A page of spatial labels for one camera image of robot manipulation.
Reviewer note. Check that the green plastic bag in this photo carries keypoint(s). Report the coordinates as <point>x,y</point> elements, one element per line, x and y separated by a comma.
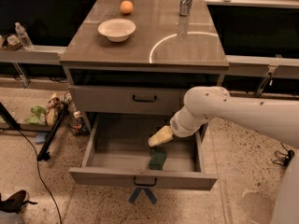
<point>38,116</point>

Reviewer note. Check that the orange fruit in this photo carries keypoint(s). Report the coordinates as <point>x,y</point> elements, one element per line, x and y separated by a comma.
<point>126,7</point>

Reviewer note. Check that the grey drawer cabinet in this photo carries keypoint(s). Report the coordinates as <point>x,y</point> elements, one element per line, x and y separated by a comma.
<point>165,51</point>

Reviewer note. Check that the white bowl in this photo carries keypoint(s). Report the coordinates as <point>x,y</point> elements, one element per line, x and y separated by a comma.
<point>116,30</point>

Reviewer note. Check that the clear plastic water bottle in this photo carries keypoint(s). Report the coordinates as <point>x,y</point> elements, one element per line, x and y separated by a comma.
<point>23,36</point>

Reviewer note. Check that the small tray with items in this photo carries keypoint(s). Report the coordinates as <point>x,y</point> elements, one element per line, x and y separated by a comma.
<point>9,42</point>

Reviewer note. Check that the black tripod leg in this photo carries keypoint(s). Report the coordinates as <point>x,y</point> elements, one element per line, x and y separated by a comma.
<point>43,154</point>

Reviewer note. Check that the brown snack bag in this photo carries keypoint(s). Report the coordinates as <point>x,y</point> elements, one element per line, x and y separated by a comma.
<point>54,107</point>

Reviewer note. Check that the dark shoe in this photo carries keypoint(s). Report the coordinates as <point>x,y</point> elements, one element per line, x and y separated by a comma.
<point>16,202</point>

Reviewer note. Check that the open grey lower drawer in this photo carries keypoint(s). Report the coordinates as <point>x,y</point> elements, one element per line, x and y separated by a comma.
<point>118,154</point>

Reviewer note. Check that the green sponge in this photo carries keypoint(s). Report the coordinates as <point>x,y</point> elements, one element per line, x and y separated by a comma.
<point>158,159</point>

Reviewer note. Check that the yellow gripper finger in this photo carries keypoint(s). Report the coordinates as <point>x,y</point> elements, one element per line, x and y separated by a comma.
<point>164,135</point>

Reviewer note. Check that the closed grey upper drawer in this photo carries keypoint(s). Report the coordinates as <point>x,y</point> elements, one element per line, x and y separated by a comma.
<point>127,99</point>

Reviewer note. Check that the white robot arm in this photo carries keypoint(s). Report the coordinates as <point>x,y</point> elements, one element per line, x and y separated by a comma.
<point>278,119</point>

